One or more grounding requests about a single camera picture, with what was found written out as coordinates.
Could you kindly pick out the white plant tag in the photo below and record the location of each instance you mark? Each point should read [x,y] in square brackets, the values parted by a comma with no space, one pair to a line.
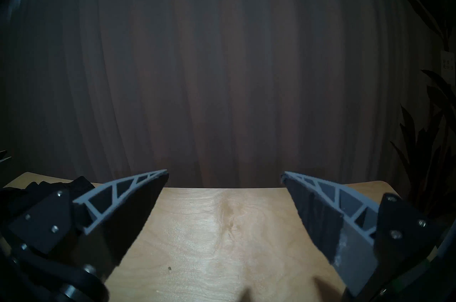
[448,63]

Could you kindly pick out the black polo shirt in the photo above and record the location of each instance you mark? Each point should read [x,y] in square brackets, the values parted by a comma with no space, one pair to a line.
[46,189]

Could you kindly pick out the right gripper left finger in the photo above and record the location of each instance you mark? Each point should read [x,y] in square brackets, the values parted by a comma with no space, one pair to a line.
[117,212]

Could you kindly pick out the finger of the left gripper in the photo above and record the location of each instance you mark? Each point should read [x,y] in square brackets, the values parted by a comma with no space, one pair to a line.
[3,156]

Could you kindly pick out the brown pleated curtain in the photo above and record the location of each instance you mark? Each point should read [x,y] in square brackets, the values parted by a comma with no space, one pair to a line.
[221,66]

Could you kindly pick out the tall dark leafy plant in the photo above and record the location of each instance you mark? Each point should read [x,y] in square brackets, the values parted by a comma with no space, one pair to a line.
[431,119]

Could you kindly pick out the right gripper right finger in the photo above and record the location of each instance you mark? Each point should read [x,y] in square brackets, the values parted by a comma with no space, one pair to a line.
[331,219]

